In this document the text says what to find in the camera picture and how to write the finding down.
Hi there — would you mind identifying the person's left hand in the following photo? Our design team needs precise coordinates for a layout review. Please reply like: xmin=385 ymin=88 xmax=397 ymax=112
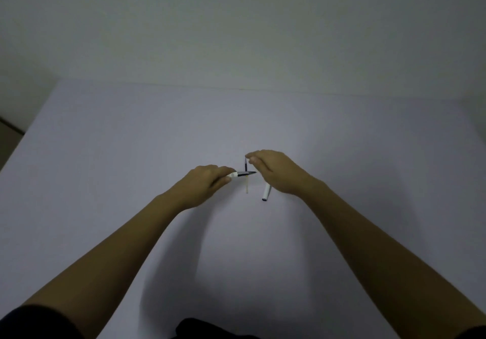
xmin=166 ymin=165 xmax=237 ymax=211

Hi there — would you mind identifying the person's right hand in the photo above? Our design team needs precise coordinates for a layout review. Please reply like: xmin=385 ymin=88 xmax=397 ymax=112
xmin=245 ymin=150 xmax=319 ymax=197

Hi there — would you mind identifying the person's left forearm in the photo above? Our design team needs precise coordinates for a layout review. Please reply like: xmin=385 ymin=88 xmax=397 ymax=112
xmin=22 ymin=192 xmax=184 ymax=339

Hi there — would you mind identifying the person's right forearm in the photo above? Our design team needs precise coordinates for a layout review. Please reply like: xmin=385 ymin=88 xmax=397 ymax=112
xmin=302 ymin=180 xmax=486 ymax=339

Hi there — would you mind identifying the person's dark shirt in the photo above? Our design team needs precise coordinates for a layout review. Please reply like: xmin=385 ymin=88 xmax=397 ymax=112
xmin=0 ymin=304 xmax=486 ymax=339

